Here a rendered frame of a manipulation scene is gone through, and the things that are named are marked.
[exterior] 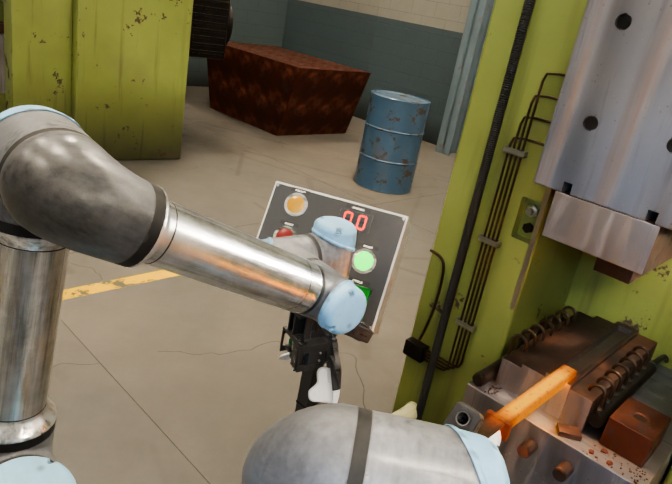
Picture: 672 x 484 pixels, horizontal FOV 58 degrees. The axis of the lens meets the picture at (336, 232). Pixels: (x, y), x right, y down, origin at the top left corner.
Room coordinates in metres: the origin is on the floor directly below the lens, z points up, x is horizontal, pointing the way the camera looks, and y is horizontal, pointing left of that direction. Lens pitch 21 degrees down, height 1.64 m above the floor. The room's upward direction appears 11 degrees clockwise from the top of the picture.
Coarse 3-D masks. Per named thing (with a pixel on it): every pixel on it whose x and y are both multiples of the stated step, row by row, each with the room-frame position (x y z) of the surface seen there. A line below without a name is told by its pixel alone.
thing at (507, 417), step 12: (564, 372) 1.11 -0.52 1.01; (576, 372) 1.12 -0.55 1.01; (540, 384) 1.04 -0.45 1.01; (552, 384) 1.05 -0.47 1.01; (564, 384) 1.08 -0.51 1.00; (528, 396) 0.99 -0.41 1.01; (540, 396) 1.00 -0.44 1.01; (504, 408) 0.94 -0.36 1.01; (516, 408) 0.94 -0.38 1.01; (528, 408) 0.95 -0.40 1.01; (492, 420) 0.89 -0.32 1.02; (504, 420) 0.89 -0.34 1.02; (516, 420) 0.92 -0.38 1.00; (480, 432) 0.85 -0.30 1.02; (492, 432) 0.85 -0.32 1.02; (504, 432) 0.88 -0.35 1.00
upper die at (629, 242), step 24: (552, 216) 1.17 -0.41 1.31; (576, 216) 1.14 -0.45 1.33; (600, 216) 1.11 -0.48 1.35; (624, 216) 1.09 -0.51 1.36; (576, 240) 1.13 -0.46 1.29; (600, 240) 1.10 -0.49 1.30; (624, 240) 1.08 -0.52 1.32; (648, 240) 1.05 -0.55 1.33; (624, 264) 1.07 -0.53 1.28; (648, 264) 1.06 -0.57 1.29
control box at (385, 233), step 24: (288, 192) 1.41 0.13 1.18; (312, 192) 1.41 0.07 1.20; (264, 216) 1.39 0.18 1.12; (288, 216) 1.38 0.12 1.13; (312, 216) 1.37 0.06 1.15; (336, 216) 1.37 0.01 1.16; (384, 216) 1.35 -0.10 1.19; (360, 240) 1.33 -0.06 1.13; (384, 240) 1.32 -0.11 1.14; (384, 264) 1.29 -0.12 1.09; (384, 288) 1.26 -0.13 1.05
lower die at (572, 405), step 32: (576, 320) 1.43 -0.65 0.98; (512, 352) 1.20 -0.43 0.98; (544, 352) 1.21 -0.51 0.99; (576, 352) 1.22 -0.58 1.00; (608, 352) 1.25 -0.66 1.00; (640, 352) 1.30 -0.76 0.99; (512, 384) 1.15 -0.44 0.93; (576, 384) 1.10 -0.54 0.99; (608, 384) 1.12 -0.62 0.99; (576, 416) 1.06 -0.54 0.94
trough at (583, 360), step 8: (616, 328) 1.40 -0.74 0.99; (624, 328) 1.40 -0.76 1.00; (608, 336) 1.36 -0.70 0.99; (616, 336) 1.37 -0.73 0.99; (624, 336) 1.38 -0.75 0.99; (592, 344) 1.28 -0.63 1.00; (600, 344) 1.31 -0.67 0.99; (608, 344) 1.32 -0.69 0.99; (584, 352) 1.24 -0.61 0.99; (592, 352) 1.26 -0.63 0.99; (600, 352) 1.27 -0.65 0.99; (576, 360) 1.21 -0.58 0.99; (584, 360) 1.22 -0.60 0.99; (592, 360) 1.22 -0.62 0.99; (576, 368) 1.17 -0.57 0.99; (584, 368) 1.18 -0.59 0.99
